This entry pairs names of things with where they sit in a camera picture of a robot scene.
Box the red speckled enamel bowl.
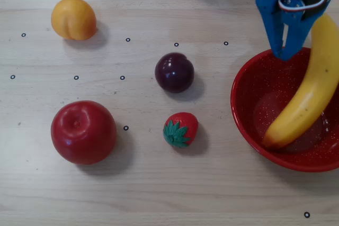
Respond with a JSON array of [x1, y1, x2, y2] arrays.
[[230, 47, 339, 173]]

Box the dark purple plastic plum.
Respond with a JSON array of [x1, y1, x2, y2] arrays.
[[154, 52, 195, 94]]

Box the yellow orange plastic peach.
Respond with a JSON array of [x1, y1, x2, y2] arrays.
[[50, 0, 97, 41]]

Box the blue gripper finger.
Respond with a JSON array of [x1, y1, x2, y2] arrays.
[[260, 11, 286, 58], [277, 0, 320, 61]]

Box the red plastic strawberry green leaves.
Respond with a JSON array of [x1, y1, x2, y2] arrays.
[[163, 112, 199, 148]]

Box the yellow plastic banana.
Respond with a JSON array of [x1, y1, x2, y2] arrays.
[[262, 13, 339, 149]]

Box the red plastic apple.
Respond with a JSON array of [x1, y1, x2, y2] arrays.
[[50, 100, 118, 165]]

